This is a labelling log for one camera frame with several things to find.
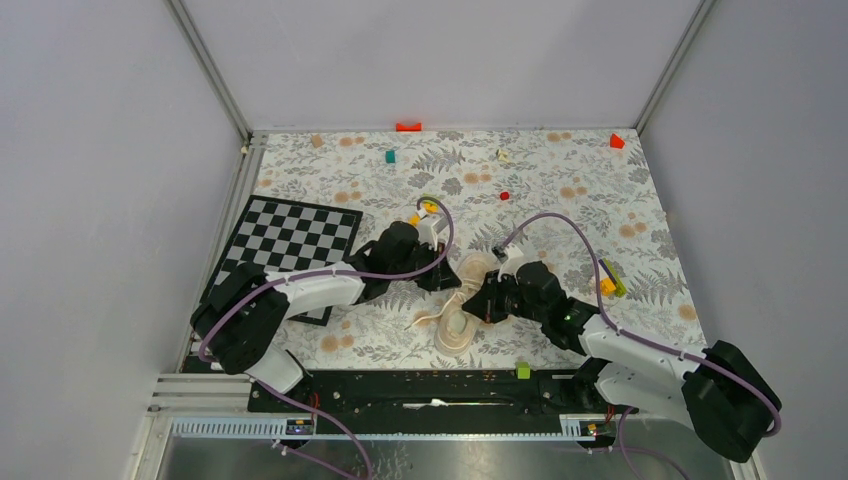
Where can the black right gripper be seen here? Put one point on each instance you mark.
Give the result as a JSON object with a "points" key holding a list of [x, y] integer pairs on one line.
{"points": [[485, 303]]}

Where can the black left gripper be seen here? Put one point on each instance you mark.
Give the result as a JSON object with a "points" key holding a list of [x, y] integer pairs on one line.
{"points": [[440, 278]]}

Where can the beige sneaker with laces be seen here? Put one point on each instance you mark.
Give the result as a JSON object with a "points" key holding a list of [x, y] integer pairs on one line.
{"points": [[456, 328]]}

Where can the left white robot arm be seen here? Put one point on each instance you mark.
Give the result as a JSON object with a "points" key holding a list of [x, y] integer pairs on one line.
{"points": [[239, 320]]}

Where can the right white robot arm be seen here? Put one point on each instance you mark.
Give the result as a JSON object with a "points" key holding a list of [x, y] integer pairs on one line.
{"points": [[715, 391]]}

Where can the lime green cube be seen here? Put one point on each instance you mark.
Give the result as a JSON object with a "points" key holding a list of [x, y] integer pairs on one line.
{"points": [[523, 370]]}

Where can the floral patterned table mat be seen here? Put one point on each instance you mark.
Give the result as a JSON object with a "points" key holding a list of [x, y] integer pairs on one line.
{"points": [[571, 193]]}

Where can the black white checkerboard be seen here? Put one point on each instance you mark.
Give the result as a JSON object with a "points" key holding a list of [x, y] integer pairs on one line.
{"points": [[285, 236]]}

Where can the orange arch block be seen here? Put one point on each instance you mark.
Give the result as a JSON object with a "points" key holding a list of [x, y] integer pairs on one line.
{"points": [[408, 127]]}

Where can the red wedge block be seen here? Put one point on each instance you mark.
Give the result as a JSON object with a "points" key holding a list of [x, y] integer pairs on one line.
{"points": [[616, 142]]}

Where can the yellow triangular toy frame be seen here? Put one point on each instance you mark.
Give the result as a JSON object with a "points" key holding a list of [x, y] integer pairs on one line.
{"points": [[422, 212]]}

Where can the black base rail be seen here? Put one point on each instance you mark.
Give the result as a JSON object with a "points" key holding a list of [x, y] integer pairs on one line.
{"points": [[349, 393]]}

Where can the white slotted cable duct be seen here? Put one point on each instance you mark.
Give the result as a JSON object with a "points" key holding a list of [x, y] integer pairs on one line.
{"points": [[416, 426]]}

